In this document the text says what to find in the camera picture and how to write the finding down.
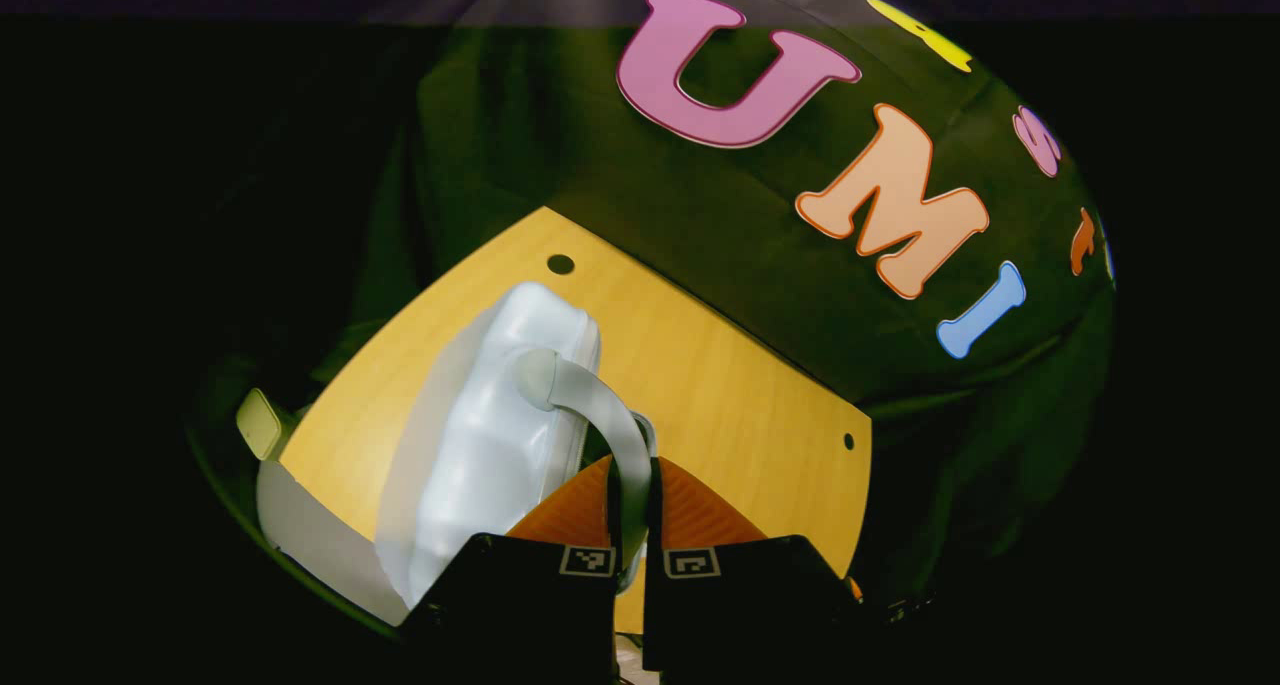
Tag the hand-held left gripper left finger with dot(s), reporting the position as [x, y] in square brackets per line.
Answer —
[520, 605]

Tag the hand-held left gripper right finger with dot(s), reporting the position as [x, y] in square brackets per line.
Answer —
[740, 605]

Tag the white suitcase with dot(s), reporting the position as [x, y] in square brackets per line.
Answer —
[490, 445]

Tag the small pale yellow block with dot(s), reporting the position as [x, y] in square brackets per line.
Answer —
[260, 423]

